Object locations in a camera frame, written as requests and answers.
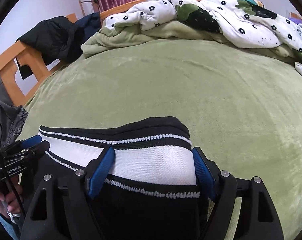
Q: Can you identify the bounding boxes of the wooden bed frame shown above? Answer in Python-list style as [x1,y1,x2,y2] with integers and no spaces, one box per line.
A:
[0,0,302,107]

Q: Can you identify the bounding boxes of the green plush bed blanket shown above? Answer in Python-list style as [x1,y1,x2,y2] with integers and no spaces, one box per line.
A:
[21,22,302,239]

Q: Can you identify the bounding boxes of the white floral comforter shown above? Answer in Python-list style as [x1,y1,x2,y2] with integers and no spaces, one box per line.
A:
[103,0,302,62]

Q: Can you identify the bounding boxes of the person's left hand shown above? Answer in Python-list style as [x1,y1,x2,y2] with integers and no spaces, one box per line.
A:
[0,180,22,225]

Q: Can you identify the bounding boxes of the wooden coat rack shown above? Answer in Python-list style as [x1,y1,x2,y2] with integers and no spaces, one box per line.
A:
[78,0,100,16]

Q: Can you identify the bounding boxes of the navy blue garment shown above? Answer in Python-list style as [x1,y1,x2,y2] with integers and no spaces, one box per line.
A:
[75,12,101,41]

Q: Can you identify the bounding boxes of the black jacket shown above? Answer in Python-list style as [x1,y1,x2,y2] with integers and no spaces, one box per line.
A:
[18,16,84,65]

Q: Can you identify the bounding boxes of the black pants with white stripe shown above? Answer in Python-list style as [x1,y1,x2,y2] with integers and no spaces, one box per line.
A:
[19,115,209,240]

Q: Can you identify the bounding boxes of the grey denim jeans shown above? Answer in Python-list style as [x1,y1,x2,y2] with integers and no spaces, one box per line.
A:
[0,77,28,148]

